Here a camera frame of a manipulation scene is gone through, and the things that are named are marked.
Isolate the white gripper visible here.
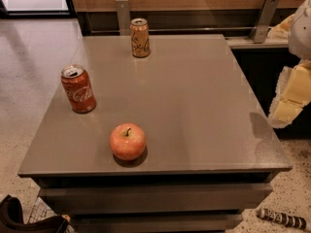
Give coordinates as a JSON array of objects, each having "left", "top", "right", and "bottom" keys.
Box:
[{"left": 267, "top": 15, "right": 311, "bottom": 107}]

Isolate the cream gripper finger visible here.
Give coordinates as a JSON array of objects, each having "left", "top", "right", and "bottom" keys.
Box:
[{"left": 272, "top": 101, "right": 302, "bottom": 123}]

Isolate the orange LaCroix can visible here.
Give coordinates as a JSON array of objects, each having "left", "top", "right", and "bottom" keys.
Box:
[{"left": 130, "top": 17, "right": 151, "bottom": 58}]

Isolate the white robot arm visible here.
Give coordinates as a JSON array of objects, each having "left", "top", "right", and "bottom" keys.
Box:
[{"left": 268, "top": 0, "right": 311, "bottom": 128}]

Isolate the red apple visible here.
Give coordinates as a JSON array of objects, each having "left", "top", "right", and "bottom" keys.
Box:
[{"left": 109, "top": 123, "right": 146, "bottom": 161}]

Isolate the red Coca-Cola can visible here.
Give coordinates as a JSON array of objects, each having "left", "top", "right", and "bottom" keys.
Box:
[{"left": 61, "top": 64, "right": 96, "bottom": 114}]

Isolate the black striped cylinder on floor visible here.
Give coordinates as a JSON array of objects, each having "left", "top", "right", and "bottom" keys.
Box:
[{"left": 257, "top": 208, "right": 311, "bottom": 231}]

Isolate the grey drawer cabinet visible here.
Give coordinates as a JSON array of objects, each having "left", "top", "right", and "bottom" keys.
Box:
[{"left": 19, "top": 35, "right": 291, "bottom": 233}]

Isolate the right metal wall bracket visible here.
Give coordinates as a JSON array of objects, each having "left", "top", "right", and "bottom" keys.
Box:
[{"left": 250, "top": 0, "right": 280, "bottom": 44}]

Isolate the metal wall bracket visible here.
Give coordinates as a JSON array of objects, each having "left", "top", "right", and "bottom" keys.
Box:
[
  {"left": 116, "top": 0, "right": 130, "bottom": 36},
  {"left": 250, "top": 0, "right": 280, "bottom": 44}
]

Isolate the left metal wall bracket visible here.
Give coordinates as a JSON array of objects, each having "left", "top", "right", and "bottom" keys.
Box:
[{"left": 116, "top": 0, "right": 130, "bottom": 36}]

